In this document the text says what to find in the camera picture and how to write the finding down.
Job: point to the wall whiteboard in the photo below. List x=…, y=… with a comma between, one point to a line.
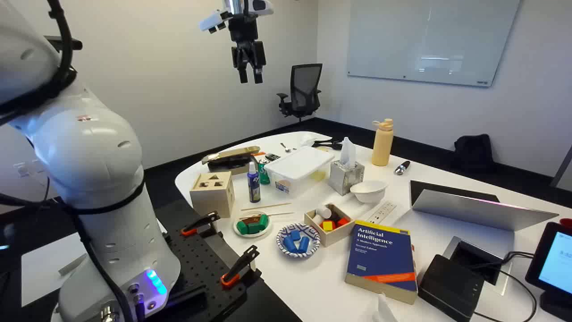
x=441, y=41

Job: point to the black power adapter box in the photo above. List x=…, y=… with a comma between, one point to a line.
x=451, y=288

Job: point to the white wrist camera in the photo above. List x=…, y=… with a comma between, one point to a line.
x=215, y=21

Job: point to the black backpack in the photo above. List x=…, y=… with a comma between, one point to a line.
x=473, y=154

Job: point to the green cylinder block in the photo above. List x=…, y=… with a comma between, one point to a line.
x=264, y=220
x=242, y=227

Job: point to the black stapler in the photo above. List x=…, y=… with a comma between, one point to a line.
x=330, y=143

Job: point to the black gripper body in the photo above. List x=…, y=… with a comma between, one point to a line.
x=244, y=29

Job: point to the white plastic storage box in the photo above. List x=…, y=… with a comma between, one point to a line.
x=299, y=170

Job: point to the black perforated mounting board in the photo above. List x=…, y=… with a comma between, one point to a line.
x=205, y=258

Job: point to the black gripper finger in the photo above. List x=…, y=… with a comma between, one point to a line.
x=240, y=63
x=258, y=61

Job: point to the white paper plate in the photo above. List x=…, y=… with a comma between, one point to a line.
x=264, y=231

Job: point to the green cube block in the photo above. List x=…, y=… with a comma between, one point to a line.
x=253, y=225

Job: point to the blue artificial intelligence textbook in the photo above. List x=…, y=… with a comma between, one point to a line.
x=382, y=259

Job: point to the yellow wooden block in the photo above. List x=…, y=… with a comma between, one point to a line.
x=328, y=225

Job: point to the grey tissue box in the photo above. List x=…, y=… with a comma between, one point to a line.
x=348, y=170

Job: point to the black orange clamp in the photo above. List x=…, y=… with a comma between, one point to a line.
x=242, y=270
x=206, y=220

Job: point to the black marker pen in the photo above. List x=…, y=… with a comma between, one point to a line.
x=403, y=166

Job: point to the brown brush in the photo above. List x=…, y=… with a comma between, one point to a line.
x=235, y=159

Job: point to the tan water bottle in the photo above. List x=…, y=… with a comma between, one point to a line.
x=383, y=141

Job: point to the small wooden tray box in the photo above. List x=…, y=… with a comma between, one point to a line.
x=333, y=213

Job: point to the blue triangle block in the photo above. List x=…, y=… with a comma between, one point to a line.
x=296, y=234

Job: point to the silver laptop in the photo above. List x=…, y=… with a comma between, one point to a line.
x=473, y=206

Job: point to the wooden shape sorter toy box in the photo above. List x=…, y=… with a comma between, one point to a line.
x=214, y=191

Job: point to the blue cylinder block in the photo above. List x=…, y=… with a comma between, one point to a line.
x=303, y=245
x=290, y=243

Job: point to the blue patterned paper plate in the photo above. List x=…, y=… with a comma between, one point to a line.
x=307, y=231

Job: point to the tablet screen device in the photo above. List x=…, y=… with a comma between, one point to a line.
x=551, y=270

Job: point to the white remote control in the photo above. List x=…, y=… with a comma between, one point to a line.
x=383, y=211

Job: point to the wooden chopstick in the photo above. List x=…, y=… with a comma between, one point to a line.
x=264, y=206
x=282, y=213

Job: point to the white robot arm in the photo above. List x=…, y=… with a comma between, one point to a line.
x=94, y=159

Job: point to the black office chair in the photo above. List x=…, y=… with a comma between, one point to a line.
x=303, y=98

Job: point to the white ceramic bowl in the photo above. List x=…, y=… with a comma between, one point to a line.
x=369, y=191

